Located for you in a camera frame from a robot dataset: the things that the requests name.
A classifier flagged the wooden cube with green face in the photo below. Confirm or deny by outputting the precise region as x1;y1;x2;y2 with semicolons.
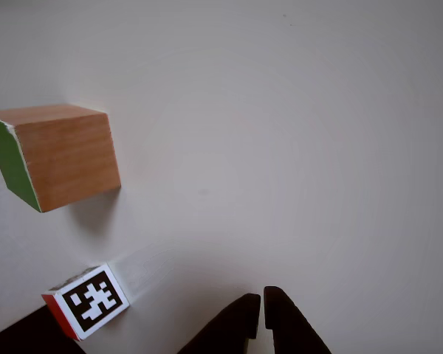
0;104;122;214

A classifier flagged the wooden cube with marker print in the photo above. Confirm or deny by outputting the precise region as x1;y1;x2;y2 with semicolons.
41;263;131;342

